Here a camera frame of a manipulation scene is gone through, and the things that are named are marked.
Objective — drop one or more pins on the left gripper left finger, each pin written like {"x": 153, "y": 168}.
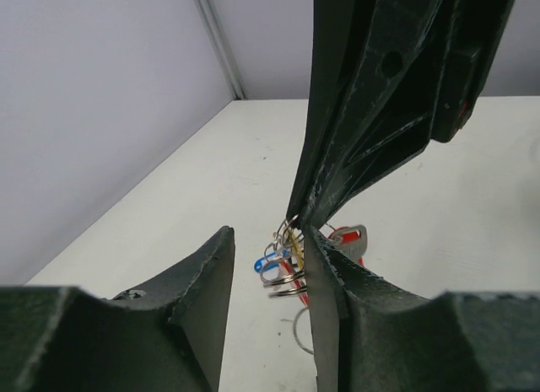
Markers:
{"x": 165, "y": 334}

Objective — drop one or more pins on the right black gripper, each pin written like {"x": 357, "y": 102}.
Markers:
{"x": 424, "y": 64}

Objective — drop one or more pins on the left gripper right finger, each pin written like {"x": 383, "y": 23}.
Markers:
{"x": 369, "y": 335}

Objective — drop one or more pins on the keyring with yellow handle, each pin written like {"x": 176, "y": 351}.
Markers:
{"x": 288, "y": 279}

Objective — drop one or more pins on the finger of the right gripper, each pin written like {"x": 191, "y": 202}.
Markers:
{"x": 340, "y": 28}

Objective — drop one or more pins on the red tagged key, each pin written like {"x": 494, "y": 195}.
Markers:
{"x": 351, "y": 241}

